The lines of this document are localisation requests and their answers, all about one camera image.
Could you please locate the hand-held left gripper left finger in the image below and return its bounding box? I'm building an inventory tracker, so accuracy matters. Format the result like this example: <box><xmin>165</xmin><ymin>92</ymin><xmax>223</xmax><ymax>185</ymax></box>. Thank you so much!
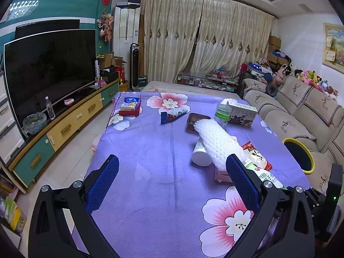
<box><xmin>28</xmin><ymin>154</ymin><xmax>120</xmax><ymax>258</ymax></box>

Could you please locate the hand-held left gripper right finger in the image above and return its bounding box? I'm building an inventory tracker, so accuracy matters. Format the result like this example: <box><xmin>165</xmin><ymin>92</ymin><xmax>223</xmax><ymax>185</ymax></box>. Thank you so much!
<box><xmin>226</xmin><ymin>154</ymin><xmax>316</xmax><ymax>258</ymax></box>

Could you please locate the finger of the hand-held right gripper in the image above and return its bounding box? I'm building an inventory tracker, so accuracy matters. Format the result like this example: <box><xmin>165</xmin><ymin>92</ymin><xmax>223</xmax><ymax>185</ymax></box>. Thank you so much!
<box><xmin>305</xmin><ymin>188</ymin><xmax>327</xmax><ymax>218</ymax></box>

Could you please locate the pink box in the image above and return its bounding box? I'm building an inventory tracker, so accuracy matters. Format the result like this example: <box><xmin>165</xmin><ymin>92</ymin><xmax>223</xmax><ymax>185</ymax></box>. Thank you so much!
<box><xmin>214</xmin><ymin>137</ymin><xmax>238</xmax><ymax>183</ymax></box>

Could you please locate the green label drink bottle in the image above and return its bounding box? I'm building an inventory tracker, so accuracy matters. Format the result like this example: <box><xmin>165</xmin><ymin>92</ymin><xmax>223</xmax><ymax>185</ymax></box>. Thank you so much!
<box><xmin>243</xmin><ymin>159</ymin><xmax>287</xmax><ymax>191</ymax></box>

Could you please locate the red snack packet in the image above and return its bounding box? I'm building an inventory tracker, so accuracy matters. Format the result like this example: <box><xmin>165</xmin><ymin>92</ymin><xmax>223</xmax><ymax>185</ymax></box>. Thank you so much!
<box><xmin>241</xmin><ymin>141</ymin><xmax>272</xmax><ymax>170</ymax></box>

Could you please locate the white foam net sleeve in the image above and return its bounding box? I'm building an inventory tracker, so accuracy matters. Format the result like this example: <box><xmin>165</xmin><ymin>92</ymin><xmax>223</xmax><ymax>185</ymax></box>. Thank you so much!
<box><xmin>194</xmin><ymin>118</ymin><xmax>249</xmax><ymax>172</ymax></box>

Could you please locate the yellow rimmed trash bin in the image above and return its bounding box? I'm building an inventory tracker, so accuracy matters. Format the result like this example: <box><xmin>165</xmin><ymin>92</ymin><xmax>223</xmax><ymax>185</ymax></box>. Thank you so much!
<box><xmin>282</xmin><ymin>138</ymin><xmax>315</xmax><ymax>175</ymax></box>

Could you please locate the white plastic bottle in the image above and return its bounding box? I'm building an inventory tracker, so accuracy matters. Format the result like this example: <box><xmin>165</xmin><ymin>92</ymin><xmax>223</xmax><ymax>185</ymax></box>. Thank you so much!
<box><xmin>191</xmin><ymin>137</ymin><xmax>213</xmax><ymax>166</ymax></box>

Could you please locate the white floral tissue carton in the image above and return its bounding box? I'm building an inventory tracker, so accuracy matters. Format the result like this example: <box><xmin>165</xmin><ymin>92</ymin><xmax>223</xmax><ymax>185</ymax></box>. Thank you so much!
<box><xmin>220</xmin><ymin>98</ymin><xmax>258</xmax><ymax>127</ymax></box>

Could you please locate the teal and yellow tv cabinet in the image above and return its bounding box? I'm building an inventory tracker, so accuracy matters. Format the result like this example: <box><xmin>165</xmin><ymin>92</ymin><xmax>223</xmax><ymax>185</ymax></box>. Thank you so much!
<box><xmin>8</xmin><ymin>78</ymin><xmax>120</xmax><ymax>189</ymax></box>

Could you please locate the purple floral tablecloth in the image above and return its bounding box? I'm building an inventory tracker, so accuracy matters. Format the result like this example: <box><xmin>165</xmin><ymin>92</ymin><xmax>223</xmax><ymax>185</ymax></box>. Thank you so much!
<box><xmin>71</xmin><ymin>91</ymin><xmax>312</xmax><ymax>258</ymax></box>

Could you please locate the clear bottle with green band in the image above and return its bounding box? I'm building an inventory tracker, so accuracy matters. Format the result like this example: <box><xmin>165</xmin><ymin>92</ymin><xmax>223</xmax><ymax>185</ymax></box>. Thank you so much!
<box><xmin>214</xmin><ymin>103</ymin><xmax>232</xmax><ymax>128</ymax></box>

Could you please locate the flat red box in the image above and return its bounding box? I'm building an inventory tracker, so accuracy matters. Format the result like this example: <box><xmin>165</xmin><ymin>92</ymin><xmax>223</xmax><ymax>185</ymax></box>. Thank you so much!
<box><xmin>119</xmin><ymin>105</ymin><xmax>143</xmax><ymax>117</ymax></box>

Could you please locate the beige patterned sofa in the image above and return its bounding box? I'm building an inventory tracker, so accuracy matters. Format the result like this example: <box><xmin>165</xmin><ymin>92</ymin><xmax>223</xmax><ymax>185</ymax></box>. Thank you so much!
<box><xmin>242</xmin><ymin>75</ymin><xmax>344</xmax><ymax>210</ymax></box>

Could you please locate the brown plastic tray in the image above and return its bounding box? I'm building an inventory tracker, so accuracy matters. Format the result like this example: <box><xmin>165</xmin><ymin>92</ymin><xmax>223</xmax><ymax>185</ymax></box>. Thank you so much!
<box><xmin>186</xmin><ymin>113</ymin><xmax>212</xmax><ymax>133</ymax></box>

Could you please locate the blue tissue pack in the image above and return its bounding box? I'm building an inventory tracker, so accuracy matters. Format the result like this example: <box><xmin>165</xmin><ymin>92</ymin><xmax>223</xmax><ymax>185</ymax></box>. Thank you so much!
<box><xmin>120</xmin><ymin>97</ymin><xmax>141</xmax><ymax>111</ymax></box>

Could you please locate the clear water bottle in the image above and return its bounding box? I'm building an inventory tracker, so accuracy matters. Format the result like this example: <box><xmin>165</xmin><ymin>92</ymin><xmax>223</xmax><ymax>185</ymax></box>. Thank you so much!
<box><xmin>44</xmin><ymin>96</ymin><xmax>56</xmax><ymax>120</ymax></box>

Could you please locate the plastic bag of greens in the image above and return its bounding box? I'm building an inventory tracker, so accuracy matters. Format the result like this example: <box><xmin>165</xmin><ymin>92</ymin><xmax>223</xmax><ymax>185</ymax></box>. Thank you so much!
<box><xmin>23</xmin><ymin>112</ymin><xmax>48</xmax><ymax>135</ymax></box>

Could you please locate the row of books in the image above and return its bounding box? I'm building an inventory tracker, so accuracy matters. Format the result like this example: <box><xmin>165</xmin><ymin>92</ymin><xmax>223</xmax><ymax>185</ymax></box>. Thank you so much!
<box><xmin>0</xmin><ymin>167</ymin><xmax>27</xmax><ymax>233</ymax></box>

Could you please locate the toothpaste tube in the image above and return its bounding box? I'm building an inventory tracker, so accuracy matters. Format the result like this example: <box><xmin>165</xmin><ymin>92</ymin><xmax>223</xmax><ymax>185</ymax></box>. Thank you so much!
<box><xmin>160</xmin><ymin>107</ymin><xmax>189</xmax><ymax>125</ymax></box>

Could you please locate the dark round cushion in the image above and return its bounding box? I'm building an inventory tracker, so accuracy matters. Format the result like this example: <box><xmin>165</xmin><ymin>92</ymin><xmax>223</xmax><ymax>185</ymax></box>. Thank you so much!
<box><xmin>265</xmin><ymin>82</ymin><xmax>278</xmax><ymax>96</ymax></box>

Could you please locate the glass display table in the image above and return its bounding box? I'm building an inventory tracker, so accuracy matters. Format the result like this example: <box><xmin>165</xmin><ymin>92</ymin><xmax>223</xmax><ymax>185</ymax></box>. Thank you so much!
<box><xmin>177</xmin><ymin>71</ymin><xmax>238</xmax><ymax>93</ymax></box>

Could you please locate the black box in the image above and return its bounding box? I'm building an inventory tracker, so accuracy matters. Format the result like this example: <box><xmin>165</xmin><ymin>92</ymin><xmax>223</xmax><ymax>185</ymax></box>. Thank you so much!
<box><xmin>101</xmin><ymin>70</ymin><xmax>120</xmax><ymax>82</ymax></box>

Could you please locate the white plastic drawer unit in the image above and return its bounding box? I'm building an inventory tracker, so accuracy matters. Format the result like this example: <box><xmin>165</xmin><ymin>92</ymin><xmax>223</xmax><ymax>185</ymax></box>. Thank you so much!
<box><xmin>0</xmin><ymin>70</ymin><xmax>26</xmax><ymax>167</ymax></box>

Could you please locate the pile of plush toys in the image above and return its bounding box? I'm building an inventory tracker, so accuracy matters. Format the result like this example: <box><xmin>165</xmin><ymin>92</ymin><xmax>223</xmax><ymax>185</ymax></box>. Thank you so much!
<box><xmin>273</xmin><ymin>64</ymin><xmax>339</xmax><ymax>101</ymax></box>

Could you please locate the blue star print bag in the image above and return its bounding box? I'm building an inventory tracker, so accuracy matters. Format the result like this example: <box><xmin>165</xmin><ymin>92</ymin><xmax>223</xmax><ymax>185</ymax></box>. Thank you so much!
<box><xmin>247</xmin><ymin>62</ymin><xmax>272</xmax><ymax>76</ymax></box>

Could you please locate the black tower fan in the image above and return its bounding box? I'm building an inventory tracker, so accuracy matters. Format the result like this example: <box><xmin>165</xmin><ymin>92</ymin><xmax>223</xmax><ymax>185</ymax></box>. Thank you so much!
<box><xmin>129</xmin><ymin>43</ymin><xmax>140</xmax><ymax>90</ymax></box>

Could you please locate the open cardboard box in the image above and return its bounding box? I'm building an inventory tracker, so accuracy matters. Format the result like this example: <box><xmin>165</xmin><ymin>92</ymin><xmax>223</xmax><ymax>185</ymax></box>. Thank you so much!
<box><xmin>101</xmin><ymin>52</ymin><xmax>115</xmax><ymax>68</ymax></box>
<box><xmin>112</xmin><ymin>56</ymin><xmax>127</xmax><ymax>68</ymax></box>

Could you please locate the black flat television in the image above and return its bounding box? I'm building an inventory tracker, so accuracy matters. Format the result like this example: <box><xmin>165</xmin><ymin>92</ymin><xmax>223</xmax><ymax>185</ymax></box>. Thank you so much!
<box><xmin>3</xmin><ymin>29</ymin><xmax>97</xmax><ymax>125</ymax></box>

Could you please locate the stack of cardboard boxes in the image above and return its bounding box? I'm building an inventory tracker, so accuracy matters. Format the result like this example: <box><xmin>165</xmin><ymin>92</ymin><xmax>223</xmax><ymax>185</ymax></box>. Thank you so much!
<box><xmin>267</xmin><ymin>35</ymin><xmax>289</xmax><ymax>65</ymax></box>

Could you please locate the beige curtain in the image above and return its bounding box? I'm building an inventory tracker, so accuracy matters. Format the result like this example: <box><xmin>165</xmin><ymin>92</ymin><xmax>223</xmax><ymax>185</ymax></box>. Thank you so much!
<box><xmin>140</xmin><ymin>0</ymin><xmax>205</xmax><ymax>82</ymax></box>
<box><xmin>188</xmin><ymin>0</ymin><xmax>275</xmax><ymax>78</ymax></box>

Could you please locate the hanging flower decoration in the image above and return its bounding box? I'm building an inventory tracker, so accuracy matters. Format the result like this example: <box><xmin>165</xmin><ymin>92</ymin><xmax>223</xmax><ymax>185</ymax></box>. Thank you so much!
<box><xmin>97</xmin><ymin>9</ymin><xmax>115</xmax><ymax>42</ymax></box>

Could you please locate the white standing air conditioner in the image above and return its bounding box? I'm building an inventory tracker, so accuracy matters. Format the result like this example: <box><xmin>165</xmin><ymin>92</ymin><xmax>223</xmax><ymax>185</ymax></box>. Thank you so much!
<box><xmin>112</xmin><ymin>5</ymin><xmax>141</xmax><ymax>60</ymax></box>

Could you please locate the framed wall painting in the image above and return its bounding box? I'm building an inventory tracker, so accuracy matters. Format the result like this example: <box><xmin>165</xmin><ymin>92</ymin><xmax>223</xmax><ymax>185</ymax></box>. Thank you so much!
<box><xmin>322</xmin><ymin>23</ymin><xmax>344</xmax><ymax>73</ymax></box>

